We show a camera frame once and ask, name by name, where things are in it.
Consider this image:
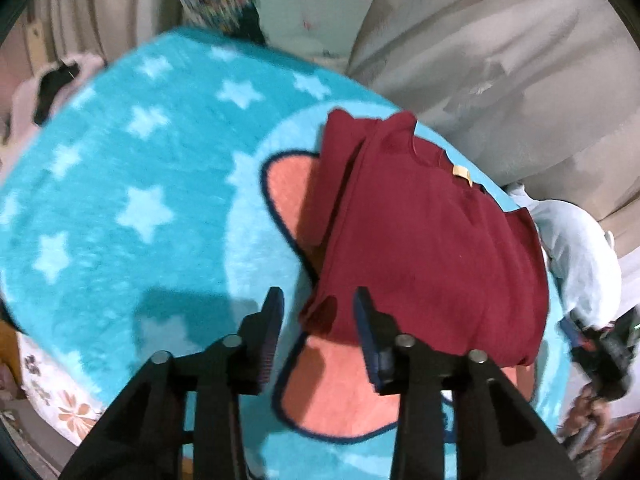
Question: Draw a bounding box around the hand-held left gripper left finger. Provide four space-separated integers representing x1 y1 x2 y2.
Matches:
59 286 285 480

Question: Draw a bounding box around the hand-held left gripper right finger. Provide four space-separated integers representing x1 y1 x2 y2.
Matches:
352 286 573 480

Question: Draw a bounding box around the dark red small shirt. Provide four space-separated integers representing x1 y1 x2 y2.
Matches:
298 108 550 367

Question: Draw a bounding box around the light blue cloth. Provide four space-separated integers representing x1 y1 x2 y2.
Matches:
505 183 622 328

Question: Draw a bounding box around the blue star-print fleece blanket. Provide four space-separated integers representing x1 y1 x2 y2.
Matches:
0 28 573 480

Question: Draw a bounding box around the floral bedsheet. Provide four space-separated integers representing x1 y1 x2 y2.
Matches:
16 332 106 446

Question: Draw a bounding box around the beige curtain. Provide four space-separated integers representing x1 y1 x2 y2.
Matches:
346 0 640 261

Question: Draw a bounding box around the pink and black plush toy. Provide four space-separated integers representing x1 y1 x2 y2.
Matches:
0 52 108 161

